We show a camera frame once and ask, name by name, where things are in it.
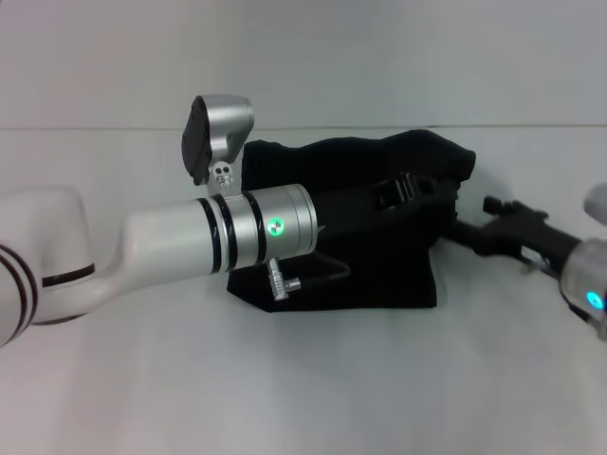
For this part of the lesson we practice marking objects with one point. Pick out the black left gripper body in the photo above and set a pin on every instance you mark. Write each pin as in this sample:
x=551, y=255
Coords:
x=360, y=213

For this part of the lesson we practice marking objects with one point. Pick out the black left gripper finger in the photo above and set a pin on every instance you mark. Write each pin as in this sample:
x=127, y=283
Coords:
x=443, y=192

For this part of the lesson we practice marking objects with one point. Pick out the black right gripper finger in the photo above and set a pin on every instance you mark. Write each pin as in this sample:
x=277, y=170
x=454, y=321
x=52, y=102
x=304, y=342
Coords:
x=498, y=205

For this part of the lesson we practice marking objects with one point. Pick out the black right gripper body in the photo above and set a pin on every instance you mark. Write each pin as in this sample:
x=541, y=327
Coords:
x=531, y=237

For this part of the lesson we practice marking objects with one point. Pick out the black shirt with FREE print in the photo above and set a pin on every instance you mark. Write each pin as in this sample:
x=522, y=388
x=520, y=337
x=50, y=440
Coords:
x=360, y=265

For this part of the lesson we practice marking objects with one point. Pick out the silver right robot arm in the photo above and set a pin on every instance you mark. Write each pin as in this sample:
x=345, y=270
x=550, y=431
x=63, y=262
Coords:
x=585, y=284

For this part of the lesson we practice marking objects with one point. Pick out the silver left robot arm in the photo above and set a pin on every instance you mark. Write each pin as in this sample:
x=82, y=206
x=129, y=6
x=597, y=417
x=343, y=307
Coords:
x=166, y=242

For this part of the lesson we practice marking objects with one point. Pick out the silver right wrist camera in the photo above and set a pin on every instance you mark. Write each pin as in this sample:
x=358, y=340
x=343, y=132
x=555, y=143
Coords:
x=596, y=201

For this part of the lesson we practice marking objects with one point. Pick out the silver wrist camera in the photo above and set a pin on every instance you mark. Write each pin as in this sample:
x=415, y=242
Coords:
x=596, y=201
x=213, y=137

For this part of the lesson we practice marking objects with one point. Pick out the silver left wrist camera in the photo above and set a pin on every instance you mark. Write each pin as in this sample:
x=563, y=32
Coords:
x=213, y=137

